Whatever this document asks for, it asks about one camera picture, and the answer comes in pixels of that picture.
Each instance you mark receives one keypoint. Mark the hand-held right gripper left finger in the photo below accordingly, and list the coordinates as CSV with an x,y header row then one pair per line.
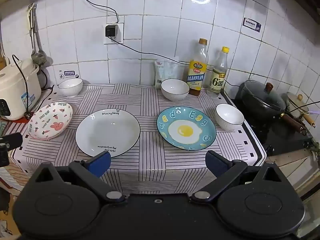
x,y
100,162

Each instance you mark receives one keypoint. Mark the blue fried egg plate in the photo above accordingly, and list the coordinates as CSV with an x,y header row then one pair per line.
x,y
185,130

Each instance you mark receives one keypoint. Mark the black power adapter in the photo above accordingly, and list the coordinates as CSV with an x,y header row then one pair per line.
x,y
111,31

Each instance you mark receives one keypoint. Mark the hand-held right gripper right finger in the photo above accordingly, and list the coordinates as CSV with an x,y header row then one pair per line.
x,y
217,163

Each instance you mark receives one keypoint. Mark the white plastic salt bag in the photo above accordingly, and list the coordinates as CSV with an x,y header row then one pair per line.
x,y
160,76

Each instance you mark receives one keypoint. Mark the hanging metal ladle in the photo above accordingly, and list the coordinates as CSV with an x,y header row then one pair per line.
x,y
37,54

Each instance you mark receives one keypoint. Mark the small white wall sticker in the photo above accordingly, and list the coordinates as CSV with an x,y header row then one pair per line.
x,y
70,73

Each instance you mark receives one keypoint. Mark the small cream pot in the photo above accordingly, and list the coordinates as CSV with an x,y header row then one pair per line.
x,y
295,105

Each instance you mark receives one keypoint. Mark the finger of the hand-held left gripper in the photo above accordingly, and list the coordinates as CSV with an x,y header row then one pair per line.
x,y
11,140

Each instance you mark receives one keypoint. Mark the white plate with black rim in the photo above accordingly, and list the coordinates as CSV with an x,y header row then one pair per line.
x,y
107,135

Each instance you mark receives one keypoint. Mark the cooking wine bottle yellow label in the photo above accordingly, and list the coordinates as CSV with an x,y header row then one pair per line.
x,y
197,76

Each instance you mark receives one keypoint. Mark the white wall socket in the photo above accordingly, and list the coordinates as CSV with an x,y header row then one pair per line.
x,y
120,20

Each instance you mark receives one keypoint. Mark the black induction cooker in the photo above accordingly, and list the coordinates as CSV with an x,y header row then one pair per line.
x,y
275,138

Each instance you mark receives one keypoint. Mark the pink rabbit print plate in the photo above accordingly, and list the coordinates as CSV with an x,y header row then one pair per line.
x,y
50,122

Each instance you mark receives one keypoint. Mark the dark blue wall sticker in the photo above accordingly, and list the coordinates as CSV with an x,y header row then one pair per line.
x,y
251,25

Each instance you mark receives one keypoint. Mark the dark pot with glass lid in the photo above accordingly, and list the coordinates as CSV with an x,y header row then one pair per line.
x,y
262,100

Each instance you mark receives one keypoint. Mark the white rice cooker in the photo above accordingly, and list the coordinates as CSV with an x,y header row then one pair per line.
x,y
17,90

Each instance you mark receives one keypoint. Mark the clear vinegar bottle yellow cap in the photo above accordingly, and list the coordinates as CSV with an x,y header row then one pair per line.
x,y
217,81

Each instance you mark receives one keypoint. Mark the white ribbed bowl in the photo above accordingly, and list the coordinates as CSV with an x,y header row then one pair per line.
x,y
175,90
71,87
228,116

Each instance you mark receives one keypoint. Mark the striped patterned tablecloth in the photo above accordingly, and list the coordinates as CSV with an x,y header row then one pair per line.
x,y
150,162

